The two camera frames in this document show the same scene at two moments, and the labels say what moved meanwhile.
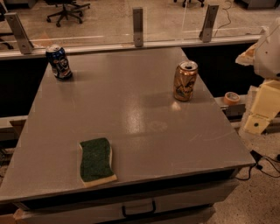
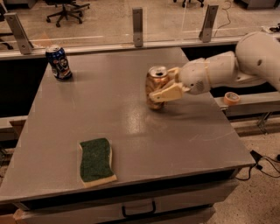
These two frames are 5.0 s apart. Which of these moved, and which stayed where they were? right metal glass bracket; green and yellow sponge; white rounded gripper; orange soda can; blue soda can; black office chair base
Moved: white rounded gripper; orange soda can
Stayed: right metal glass bracket; green and yellow sponge; black office chair base; blue soda can
